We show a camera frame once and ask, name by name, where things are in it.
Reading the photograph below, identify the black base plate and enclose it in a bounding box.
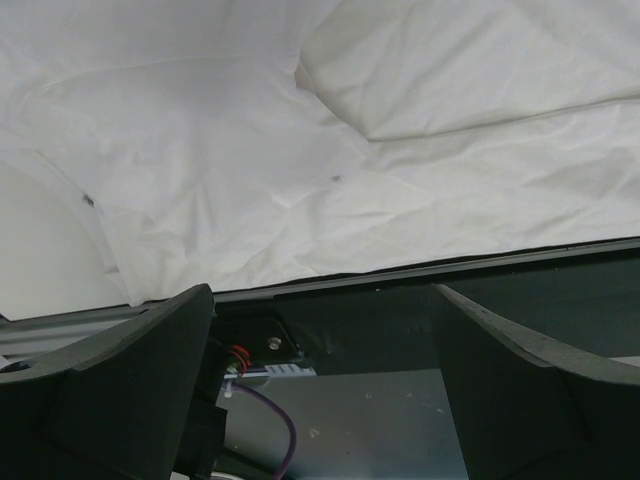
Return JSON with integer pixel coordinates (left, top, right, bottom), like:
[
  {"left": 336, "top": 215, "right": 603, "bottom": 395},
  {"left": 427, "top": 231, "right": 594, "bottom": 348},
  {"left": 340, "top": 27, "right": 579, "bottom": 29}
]
[{"left": 214, "top": 238, "right": 639, "bottom": 375}]

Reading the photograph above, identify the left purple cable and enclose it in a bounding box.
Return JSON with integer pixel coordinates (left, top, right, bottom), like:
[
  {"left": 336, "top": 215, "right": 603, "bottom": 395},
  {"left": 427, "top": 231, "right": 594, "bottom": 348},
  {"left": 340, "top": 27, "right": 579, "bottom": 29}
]
[{"left": 224, "top": 382, "right": 299, "bottom": 480}]

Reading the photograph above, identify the white t shirt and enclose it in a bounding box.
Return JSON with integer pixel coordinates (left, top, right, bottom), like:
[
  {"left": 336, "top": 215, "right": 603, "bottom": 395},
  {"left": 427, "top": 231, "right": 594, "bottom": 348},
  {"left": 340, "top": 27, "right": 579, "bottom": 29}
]
[{"left": 1, "top": 1, "right": 639, "bottom": 320}]

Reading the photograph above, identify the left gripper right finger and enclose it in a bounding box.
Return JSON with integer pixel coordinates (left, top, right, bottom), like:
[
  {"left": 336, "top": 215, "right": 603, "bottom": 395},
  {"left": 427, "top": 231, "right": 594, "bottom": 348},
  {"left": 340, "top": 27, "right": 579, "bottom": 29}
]
[{"left": 431, "top": 285, "right": 639, "bottom": 479}]

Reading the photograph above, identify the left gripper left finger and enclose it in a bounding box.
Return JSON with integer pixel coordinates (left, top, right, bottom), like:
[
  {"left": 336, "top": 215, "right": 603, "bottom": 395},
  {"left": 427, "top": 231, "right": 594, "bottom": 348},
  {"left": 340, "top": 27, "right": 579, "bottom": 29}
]
[{"left": 1, "top": 285, "right": 213, "bottom": 479}]

